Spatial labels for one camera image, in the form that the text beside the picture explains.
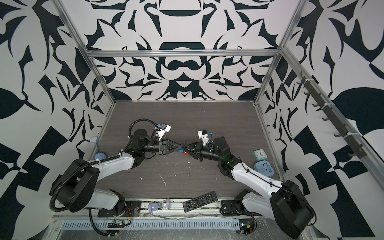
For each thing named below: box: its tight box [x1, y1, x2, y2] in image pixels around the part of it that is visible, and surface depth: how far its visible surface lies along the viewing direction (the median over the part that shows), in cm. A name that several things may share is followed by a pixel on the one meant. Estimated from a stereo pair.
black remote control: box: [182, 191, 218, 213], surface depth 77 cm
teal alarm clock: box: [253, 148, 268, 162], surface depth 93 cm
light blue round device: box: [253, 160, 275, 178], surface depth 87 cm
